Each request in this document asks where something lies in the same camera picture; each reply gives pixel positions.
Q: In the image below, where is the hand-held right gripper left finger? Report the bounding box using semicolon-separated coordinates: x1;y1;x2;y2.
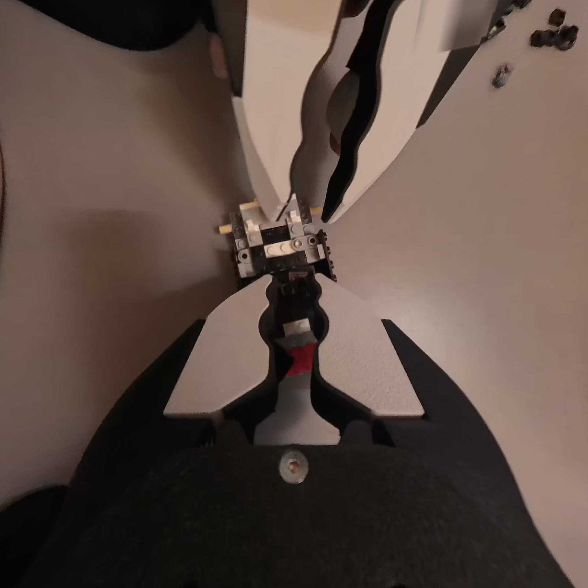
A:
163;275;276;422

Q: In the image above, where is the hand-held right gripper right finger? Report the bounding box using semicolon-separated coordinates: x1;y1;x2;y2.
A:
311;275;425;420

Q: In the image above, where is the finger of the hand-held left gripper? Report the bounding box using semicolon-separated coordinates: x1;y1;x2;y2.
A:
321;0;453;225
231;0;344;219

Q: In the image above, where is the toy brick vehicle model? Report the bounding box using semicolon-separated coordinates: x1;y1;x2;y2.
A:
216;195;338;377

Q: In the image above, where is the person's left forearm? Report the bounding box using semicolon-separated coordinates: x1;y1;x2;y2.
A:
18;0;217;52

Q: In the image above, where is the grey desk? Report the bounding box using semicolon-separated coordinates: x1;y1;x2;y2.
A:
0;0;588;588

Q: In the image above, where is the person's left hand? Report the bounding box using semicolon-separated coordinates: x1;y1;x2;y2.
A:
209;32;229;80

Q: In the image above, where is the cluster of small black bricks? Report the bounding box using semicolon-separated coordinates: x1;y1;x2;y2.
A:
492;0;579;51

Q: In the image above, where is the person's black fleece jacket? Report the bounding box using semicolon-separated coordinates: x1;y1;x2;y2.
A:
0;484;70;588

